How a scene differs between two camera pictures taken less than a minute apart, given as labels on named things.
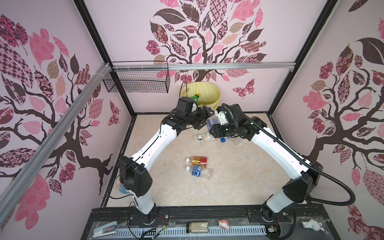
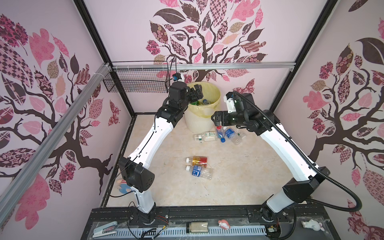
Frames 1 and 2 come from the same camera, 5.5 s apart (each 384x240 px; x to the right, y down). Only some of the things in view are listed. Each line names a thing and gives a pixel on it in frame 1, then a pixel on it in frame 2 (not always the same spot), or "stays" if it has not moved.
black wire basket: (139, 81) stays
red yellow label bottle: (198, 160) stays
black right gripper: (216, 131) -> (223, 115)
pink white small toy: (224, 224) stays
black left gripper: (203, 116) -> (194, 97)
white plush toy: (313, 225) stays
